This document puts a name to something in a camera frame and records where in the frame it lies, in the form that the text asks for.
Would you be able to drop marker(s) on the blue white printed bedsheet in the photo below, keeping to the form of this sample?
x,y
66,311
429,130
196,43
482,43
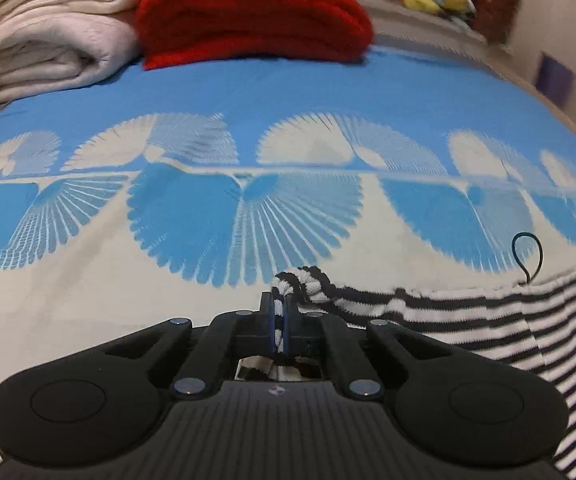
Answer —
x,y
217,170

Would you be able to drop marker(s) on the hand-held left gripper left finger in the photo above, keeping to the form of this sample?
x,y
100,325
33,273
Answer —
x,y
268,325

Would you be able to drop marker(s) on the folded red blanket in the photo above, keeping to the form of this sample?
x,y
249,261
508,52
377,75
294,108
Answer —
x,y
253,10

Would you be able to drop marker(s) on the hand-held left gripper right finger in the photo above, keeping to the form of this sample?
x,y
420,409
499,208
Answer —
x,y
288,327

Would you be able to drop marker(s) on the black white striped hooded top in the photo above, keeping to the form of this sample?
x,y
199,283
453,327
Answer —
x,y
518,330

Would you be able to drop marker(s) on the brown plush toy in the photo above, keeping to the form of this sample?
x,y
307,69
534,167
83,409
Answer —
x,y
495,10

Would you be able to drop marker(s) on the purple box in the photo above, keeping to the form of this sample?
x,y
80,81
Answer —
x,y
555,80

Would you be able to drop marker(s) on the folded white blanket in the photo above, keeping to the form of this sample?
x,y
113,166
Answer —
x,y
52,30

